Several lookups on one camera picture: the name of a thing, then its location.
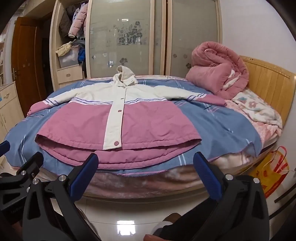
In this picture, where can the floral pillow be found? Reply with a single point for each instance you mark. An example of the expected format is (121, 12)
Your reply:
(252, 109)

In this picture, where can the beige cabinet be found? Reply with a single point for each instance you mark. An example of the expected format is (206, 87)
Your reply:
(11, 109)

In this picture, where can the frosted flower-print sliding door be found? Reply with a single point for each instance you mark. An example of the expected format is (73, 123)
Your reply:
(104, 27)
(196, 27)

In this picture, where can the dark hanging jacket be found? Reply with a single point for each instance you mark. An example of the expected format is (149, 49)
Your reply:
(64, 23)

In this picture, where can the pink and white hooded jacket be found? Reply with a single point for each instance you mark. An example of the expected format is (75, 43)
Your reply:
(150, 120)

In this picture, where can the person's right leg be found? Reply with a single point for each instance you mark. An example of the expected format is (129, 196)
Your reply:
(171, 229)

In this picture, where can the translucent storage box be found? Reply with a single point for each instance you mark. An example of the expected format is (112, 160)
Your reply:
(69, 59)

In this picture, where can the blue plaid bed sheet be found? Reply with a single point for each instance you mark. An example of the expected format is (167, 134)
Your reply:
(219, 120)

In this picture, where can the wooden bed headboard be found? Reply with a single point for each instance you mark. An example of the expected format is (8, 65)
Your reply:
(270, 81)

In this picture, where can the yellow and red plastic bag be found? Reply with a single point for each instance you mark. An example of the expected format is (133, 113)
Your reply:
(275, 173)

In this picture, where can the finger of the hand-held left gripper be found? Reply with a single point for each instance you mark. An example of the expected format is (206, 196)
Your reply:
(4, 148)
(30, 168)

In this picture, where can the yellow crumpled cloth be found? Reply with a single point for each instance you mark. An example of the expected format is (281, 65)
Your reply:
(64, 48)

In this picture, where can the person's leg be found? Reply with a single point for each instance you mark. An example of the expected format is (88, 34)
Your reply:
(171, 229)
(84, 222)

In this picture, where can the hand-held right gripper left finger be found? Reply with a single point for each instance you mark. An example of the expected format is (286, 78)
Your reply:
(85, 176)

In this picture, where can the beige wardrobe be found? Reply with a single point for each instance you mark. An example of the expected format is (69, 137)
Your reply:
(54, 58)

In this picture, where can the brown wooden door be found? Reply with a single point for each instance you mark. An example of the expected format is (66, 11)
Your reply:
(27, 69)

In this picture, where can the blue cloth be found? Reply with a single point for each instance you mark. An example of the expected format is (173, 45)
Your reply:
(81, 55)

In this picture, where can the person's left leg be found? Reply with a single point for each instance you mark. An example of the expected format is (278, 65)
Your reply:
(84, 222)

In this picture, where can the pink puffer jacket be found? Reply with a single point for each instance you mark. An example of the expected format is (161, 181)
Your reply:
(77, 23)

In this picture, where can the pink rolled quilt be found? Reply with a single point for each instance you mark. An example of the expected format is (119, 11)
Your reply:
(215, 69)

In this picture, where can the grey folded clothes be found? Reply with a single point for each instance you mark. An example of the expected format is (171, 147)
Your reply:
(79, 42)

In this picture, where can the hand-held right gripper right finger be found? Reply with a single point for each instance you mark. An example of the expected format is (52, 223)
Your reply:
(205, 173)

